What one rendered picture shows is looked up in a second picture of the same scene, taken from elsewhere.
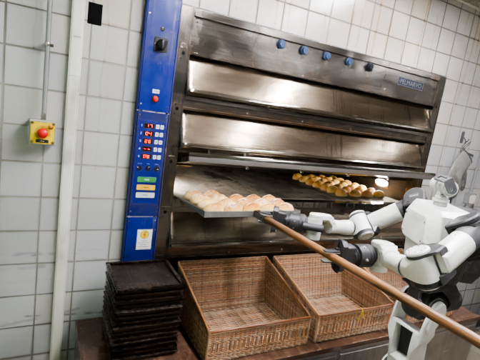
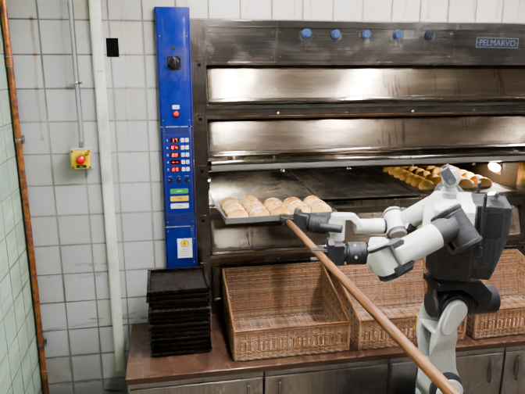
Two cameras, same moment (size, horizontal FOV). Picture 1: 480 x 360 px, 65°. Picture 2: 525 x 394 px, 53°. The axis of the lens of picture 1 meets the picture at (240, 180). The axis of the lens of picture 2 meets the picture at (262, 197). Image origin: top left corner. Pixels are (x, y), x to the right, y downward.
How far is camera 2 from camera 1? 97 cm
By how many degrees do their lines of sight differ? 18
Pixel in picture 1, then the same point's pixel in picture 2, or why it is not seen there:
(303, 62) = (337, 47)
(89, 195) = (130, 209)
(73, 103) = (104, 130)
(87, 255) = (135, 264)
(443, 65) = not seen: outside the picture
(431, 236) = not seen: hidden behind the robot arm
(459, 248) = (418, 241)
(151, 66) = (168, 84)
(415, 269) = (373, 263)
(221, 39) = (237, 43)
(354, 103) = (414, 80)
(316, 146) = (368, 136)
